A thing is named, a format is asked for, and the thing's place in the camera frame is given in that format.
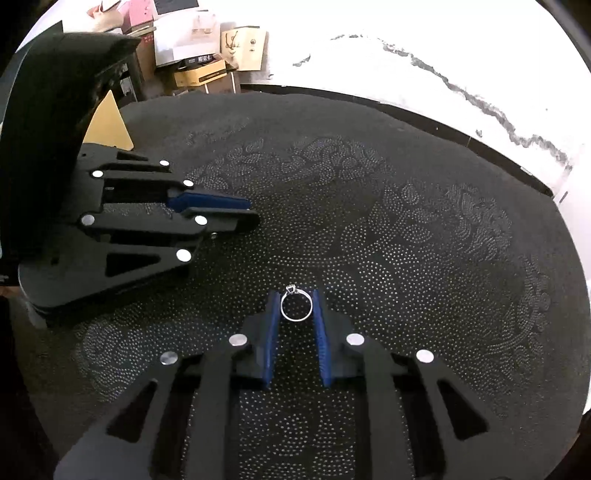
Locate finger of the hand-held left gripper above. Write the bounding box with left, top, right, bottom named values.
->
left=18, top=209, right=260, bottom=306
left=76, top=143, right=253, bottom=214

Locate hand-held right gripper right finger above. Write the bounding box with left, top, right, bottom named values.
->
left=311, top=287, right=550, bottom=480

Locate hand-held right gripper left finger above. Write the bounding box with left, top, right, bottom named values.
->
left=53, top=290, right=283, bottom=480

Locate silver ring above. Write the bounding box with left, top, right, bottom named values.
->
left=280, top=285, right=315, bottom=322

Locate yellow jewelry box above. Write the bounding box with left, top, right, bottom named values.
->
left=83, top=90, right=134, bottom=151

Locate brown cardboard box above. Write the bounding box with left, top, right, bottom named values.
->
left=203, top=69, right=241, bottom=94

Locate yellow and black box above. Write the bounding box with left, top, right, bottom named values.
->
left=173, top=60, right=229, bottom=88

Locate beige woven bag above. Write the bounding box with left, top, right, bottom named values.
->
left=88, top=2, right=125, bottom=33

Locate kraft paper bag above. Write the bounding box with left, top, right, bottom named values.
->
left=221, top=25, right=269, bottom=71

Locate pink box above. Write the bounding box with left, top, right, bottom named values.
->
left=121, top=0, right=158, bottom=33

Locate white gift bag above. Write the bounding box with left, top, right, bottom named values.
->
left=154, top=9, right=227, bottom=65

